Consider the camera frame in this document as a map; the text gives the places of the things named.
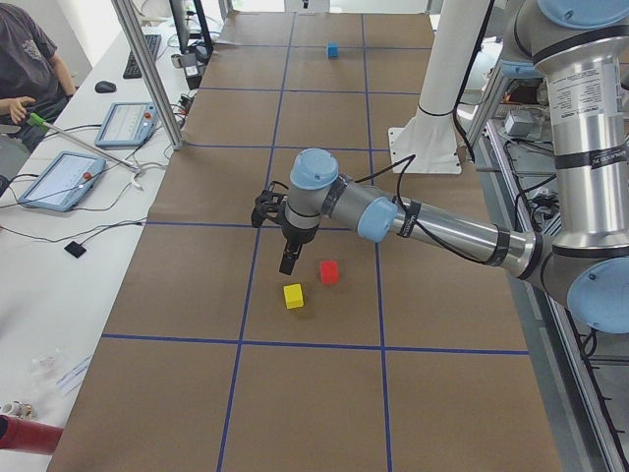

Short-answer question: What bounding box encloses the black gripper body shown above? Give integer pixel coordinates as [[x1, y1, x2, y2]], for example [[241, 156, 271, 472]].
[[282, 223, 317, 249]]

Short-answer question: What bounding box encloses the red block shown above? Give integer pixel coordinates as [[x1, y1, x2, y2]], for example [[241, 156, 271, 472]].
[[319, 260, 340, 285]]

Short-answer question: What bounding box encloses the yellow block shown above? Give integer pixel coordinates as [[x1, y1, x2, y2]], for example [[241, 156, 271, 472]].
[[283, 283, 305, 310]]

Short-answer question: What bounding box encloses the blue block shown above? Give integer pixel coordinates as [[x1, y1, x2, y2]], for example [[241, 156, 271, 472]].
[[326, 41, 339, 59]]

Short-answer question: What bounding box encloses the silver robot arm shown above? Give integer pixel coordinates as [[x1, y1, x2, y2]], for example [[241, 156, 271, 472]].
[[278, 1, 628, 333]]

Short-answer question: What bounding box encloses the brown paper table cover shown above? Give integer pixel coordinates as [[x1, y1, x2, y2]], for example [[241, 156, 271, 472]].
[[50, 13, 562, 471]]

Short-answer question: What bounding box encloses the far blue teach pendant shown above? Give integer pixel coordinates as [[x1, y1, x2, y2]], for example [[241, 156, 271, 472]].
[[94, 102, 158, 148]]

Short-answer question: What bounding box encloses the blue teach pendant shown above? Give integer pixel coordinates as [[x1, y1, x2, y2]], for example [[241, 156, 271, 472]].
[[94, 102, 158, 148], [18, 151, 106, 212]]

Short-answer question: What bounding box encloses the small black square pad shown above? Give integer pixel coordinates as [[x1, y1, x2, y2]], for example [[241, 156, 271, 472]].
[[64, 241, 86, 259]]

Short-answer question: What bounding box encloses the black monitor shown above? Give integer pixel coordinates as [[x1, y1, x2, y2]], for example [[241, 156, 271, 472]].
[[169, 0, 214, 64]]

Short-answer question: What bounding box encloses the black keyboard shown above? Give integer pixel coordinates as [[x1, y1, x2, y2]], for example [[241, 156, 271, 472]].
[[122, 33, 163, 81]]

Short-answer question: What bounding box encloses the near blue teach pendant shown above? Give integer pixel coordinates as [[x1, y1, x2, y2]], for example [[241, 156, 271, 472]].
[[18, 151, 106, 212]]

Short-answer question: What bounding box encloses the black computer mouse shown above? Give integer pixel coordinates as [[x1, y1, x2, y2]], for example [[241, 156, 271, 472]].
[[94, 81, 117, 93]]

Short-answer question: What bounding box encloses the seated person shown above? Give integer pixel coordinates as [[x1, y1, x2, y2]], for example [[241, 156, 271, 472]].
[[1, 3, 77, 151]]

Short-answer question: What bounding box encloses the red cylinder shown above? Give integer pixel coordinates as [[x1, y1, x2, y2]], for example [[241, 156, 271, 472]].
[[1, 415, 64, 455]]

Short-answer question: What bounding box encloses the white camera mast pedestal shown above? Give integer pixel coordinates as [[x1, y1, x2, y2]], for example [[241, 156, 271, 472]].
[[389, 0, 493, 175]]

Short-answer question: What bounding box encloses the aluminium frame post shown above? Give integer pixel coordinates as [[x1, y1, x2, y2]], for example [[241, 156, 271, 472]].
[[111, 0, 184, 150]]

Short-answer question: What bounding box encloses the metal rod green handle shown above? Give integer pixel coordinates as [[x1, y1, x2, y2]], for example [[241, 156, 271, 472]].
[[27, 113, 142, 175]]

